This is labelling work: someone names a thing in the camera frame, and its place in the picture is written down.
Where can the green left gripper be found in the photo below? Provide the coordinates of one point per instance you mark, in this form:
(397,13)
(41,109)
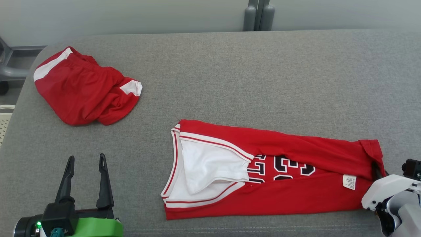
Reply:
(98,227)

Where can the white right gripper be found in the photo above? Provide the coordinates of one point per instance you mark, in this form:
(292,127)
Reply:
(388,187)

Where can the red basketball jersey number 23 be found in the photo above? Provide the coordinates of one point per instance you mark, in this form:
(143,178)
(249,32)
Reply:
(296,197)

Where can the red shorts with white stripe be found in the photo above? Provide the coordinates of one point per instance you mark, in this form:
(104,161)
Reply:
(79,89)

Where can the white plastic laundry basket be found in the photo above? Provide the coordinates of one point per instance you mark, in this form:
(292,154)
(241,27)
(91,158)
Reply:
(5,121)

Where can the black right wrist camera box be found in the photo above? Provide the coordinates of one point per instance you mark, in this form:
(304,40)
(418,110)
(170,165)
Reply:
(412,168)

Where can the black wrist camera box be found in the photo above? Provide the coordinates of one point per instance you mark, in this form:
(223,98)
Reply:
(59,215)
(412,168)

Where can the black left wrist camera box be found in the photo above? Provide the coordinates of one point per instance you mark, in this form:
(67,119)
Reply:
(59,215)

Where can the grey metal frame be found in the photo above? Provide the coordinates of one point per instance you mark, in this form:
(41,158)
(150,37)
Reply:
(13,70)

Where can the grey partition post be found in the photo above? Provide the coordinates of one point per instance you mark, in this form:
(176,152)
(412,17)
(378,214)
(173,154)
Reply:
(259,14)

